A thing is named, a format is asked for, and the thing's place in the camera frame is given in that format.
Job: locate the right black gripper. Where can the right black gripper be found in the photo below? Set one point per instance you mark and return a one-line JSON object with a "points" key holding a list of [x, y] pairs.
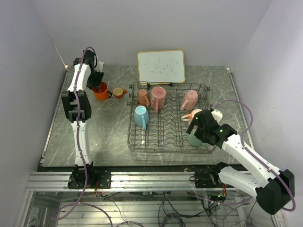
{"points": [[197, 133]]}

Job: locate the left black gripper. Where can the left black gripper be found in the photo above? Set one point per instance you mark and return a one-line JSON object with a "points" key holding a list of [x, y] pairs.
{"points": [[97, 83]]}

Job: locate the large orange mug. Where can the large orange mug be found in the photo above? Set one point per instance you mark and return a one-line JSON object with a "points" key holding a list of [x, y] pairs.
{"points": [[102, 93]]}

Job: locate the mint green cup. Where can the mint green cup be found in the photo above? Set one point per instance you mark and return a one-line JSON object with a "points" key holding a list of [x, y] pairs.
{"points": [[191, 138]]}

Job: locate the small orange cup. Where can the small orange cup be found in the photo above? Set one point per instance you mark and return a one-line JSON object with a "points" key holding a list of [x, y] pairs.
{"points": [[119, 92]]}

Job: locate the light blue mug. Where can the light blue mug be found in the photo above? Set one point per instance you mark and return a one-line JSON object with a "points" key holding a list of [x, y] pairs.
{"points": [[141, 116]]}

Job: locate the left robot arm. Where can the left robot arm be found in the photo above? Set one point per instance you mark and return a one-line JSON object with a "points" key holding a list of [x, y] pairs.
{"points": [[87, 74]]}

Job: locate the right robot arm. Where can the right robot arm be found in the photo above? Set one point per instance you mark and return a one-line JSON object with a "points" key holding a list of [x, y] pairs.
{"points": [[271, 187]]}

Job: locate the pale pink gradient mug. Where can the pale pink gradient mug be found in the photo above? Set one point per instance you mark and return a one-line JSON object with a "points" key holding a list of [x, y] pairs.
{"points": [[189, 117]]}

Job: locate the pink faceted mug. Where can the pink faceted mug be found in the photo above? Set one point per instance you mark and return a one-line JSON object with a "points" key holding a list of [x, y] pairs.
{"points": [[189, 101]]}

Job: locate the dusty pink mug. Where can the dusty pink mug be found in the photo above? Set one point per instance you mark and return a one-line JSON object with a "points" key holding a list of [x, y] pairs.
{"points": [[158, 96]]}

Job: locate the salmon pink mug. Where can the salmon pink mug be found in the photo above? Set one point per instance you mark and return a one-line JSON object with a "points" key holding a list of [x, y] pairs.
{"points": [[143, 98]]}

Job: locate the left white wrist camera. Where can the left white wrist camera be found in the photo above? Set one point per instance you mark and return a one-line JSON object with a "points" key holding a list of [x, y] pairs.
{"points": [[99, 66]]}

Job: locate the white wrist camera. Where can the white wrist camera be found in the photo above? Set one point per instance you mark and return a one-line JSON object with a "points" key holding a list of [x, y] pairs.
{"points": [[99, 66], [217, 115]]}

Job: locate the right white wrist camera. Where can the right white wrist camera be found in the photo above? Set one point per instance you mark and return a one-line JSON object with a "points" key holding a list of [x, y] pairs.
{"points": [[217, 115]]}

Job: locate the grey wire dish rack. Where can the grey wire dish rack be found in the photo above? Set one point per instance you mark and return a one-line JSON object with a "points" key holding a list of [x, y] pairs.
{"points": [[166, 131]]}

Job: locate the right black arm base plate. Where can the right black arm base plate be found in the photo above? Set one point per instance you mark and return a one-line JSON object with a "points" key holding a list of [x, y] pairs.
{"points": [[206, 176]]}

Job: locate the white whiteboard with wooden frame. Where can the white whiteboard with wooden frame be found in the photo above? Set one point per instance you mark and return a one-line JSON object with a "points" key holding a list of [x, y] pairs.
{"points": [[161, 67]]}

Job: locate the aluminium frame rail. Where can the aluminium frame rail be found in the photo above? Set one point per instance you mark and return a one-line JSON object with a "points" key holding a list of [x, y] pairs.
{"points": [[121, 182]]}

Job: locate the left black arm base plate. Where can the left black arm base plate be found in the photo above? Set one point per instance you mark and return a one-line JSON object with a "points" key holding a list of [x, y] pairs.
{"points": [[97, 177]]}

